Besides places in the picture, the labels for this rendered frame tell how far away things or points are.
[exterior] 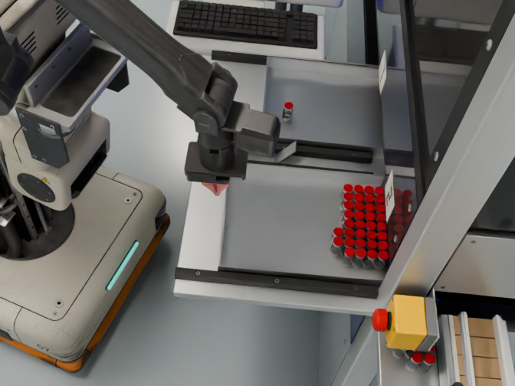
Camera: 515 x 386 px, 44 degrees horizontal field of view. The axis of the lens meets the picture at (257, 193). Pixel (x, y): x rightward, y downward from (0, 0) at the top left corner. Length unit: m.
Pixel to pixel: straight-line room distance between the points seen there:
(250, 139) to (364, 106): 0.67
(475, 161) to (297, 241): 0.55
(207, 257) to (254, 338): 0.91
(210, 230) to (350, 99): 0.51
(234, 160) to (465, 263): 0.42
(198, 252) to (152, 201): 0.83
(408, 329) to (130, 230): 1.16
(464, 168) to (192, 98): 0.38
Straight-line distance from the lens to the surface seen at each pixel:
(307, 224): 1.37
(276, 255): 1.32
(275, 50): 1.82
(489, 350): 1.28
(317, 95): 1.60
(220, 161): 1.04
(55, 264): 2.04
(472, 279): 1.16
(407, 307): 1.14
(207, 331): 2.20
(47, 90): 1.39
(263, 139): 0.97
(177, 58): 0.89
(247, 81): 1.62
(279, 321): 2.22
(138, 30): 0.86
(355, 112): 1.58
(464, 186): 0.93
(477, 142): 0.86
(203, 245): 1.32
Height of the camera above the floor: 2.02
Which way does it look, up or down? 55 degrees down
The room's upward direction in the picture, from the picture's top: 7 degrees clockwise
